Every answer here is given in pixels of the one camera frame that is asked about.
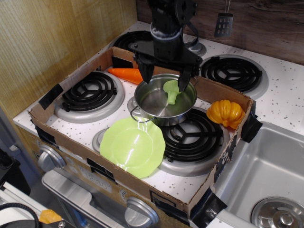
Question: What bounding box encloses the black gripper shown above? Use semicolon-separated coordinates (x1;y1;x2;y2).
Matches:
134;36;202;92

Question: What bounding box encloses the green toy broccoli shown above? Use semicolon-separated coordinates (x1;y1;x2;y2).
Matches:
163;80;181;105

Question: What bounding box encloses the stainless steel pot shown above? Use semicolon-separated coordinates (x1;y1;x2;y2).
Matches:
130;74;197;126

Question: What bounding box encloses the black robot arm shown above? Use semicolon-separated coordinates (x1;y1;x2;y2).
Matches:
132;0;202;92

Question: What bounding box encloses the orange toy carrot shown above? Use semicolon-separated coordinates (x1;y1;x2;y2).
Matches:
108;68;143;85

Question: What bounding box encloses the silver top stove knob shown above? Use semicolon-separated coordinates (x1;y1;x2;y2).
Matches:
185;41;207;57

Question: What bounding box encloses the silver stove knob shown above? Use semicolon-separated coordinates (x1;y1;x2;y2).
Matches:
127;96;142;117
92;128;108;154
185;41;207;57

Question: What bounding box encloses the brown cardboard fence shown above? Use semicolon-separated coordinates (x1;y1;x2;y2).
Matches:
29;47;257;215

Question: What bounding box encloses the silver centre stove knob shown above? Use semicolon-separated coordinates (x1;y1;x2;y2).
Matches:
127;96;142;117

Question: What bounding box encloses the back left stove burner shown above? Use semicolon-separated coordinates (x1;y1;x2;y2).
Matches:
111;31;153;54

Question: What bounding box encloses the stove burner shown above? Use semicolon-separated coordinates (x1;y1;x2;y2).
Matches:
55;71;124;124
200;54;269;100
111;31;153;54
159;107;230;177

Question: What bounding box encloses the front left stove burner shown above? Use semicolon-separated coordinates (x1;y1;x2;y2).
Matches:
55;71;124;124

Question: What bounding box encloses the hanging grey slotted spatula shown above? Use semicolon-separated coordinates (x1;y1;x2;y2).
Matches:
214;0;233;38

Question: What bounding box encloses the orange toy pumpkin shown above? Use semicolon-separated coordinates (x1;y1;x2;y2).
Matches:
206;100;245;129

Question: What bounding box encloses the back right stove burner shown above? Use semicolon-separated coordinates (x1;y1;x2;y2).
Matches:
200;54;269;100

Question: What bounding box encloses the light green plastic plate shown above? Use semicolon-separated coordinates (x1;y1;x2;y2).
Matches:
99;117;166;179

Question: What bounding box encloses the front right stove burner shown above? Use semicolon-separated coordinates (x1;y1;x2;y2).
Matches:
159;107;230;177

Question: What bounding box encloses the silver front stove knob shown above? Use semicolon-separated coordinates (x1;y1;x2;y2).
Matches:
92;128;108;154

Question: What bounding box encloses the grey toy sink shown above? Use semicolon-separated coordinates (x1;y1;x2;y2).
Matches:
210;123;304;228

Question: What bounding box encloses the right silver oven knob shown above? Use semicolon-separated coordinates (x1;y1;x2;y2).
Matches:
124;197;160;228

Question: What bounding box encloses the silver oven knob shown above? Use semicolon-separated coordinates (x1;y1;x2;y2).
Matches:
124;197;160;228
38;144;66;172

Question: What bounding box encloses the left silver oven knob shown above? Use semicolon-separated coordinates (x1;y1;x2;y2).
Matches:
38;144;66;172

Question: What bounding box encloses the silver sink drain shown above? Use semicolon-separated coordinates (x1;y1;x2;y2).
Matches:
250;197;304;228

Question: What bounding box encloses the orange yellow cloth scrap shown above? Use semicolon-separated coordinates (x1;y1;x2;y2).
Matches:
38;209;62;224

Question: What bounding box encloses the silver oven door handle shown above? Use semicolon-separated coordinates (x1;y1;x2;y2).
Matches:
42;171;126;228

